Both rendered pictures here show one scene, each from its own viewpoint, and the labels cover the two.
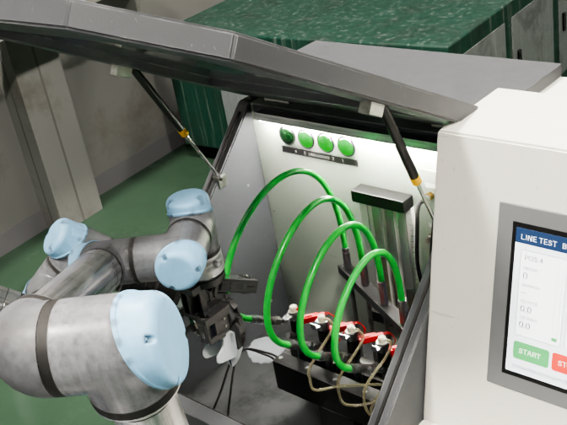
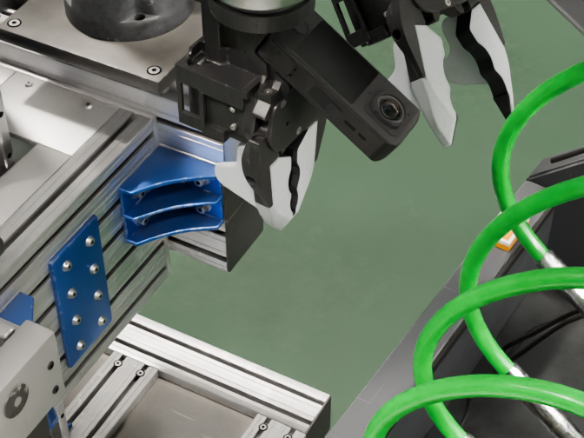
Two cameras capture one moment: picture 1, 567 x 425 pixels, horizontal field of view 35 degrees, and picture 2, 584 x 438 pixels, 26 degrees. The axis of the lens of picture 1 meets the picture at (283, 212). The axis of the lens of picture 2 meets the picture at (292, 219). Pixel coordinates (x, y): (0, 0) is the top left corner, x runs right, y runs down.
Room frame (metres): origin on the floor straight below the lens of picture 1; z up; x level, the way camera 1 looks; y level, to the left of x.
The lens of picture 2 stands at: (1.22, -0.54, 1.88)
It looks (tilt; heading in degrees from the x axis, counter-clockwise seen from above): 44 degrees down; 78
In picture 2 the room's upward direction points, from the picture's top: straight up
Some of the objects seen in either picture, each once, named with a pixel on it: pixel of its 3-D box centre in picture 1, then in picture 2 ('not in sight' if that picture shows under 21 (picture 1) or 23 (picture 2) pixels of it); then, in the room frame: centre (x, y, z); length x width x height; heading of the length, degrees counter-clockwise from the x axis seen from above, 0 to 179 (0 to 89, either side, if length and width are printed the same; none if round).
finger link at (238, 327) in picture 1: (232, 327); (267, 153); (1.35, 0.13, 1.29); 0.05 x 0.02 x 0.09; 44
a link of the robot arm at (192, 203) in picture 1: (192, 224); not in sight; (1.35, 0.16, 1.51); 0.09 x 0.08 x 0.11; 172
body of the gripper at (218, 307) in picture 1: (207, 303); (254, 56); (1.35, 0.16, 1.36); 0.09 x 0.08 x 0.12; 134
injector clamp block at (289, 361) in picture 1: (348, 397); not in sight; (1.58, -0.07, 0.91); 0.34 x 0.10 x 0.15; 44
